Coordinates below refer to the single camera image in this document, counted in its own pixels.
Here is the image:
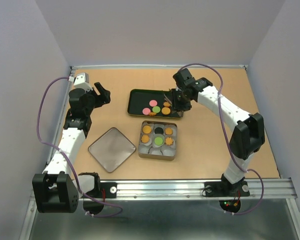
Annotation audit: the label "pink round cookie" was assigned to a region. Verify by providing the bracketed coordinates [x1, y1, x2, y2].
[149, 100, 158, 107]
[142, 107, 151, 116]

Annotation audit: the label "orange flower cookie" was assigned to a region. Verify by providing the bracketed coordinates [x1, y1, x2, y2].
[165, 137, 174, 146]

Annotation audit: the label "green round cookie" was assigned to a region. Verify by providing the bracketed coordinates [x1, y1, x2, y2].
[152, 106, 161, 114]
[154, 136, 164, 146]

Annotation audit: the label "tin lid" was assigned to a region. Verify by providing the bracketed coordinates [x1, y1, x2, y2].
[88, 127, 136, 173]

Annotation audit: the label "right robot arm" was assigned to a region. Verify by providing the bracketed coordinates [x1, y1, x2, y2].
[170, 67, 265, 197]

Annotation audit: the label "black round cookie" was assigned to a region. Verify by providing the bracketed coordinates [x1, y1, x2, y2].
[154, 127, 164, 135]

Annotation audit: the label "square cookie tin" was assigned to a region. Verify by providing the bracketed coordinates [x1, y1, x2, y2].
[138, 120, 178, 161]

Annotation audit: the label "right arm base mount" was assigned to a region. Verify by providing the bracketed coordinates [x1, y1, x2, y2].
[203, 180, 250, 198]

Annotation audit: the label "round orange cookie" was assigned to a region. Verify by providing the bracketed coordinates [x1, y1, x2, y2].
[142, 125, 152, 134]
[141, 135, 150, 143]

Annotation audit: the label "metal tongs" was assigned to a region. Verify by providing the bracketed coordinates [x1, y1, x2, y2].
[163, 89, 176, 109]

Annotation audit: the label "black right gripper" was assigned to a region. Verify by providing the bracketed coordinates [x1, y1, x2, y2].
[170, 87, 193, 113]

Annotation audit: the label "black cookie tray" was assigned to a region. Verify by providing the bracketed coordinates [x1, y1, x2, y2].
[127, 89, 183, 119]

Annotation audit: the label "aluminium front rail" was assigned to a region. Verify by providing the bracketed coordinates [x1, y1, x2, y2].
[29, 177, 298, 201]

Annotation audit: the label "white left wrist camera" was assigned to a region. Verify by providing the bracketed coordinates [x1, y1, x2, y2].
[68, 72, 93, 92]

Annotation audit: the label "orange leaf cookie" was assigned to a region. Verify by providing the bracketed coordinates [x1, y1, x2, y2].
[148, 112, 157, 117]

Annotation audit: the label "orange dotted cookie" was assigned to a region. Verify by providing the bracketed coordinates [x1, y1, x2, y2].
[161, 107, 171, 116]

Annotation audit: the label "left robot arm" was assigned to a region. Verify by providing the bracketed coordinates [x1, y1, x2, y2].
[32, 82, 111, 213]

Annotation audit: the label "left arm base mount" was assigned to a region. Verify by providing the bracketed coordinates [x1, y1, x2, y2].
[80, 181, 118, 199]

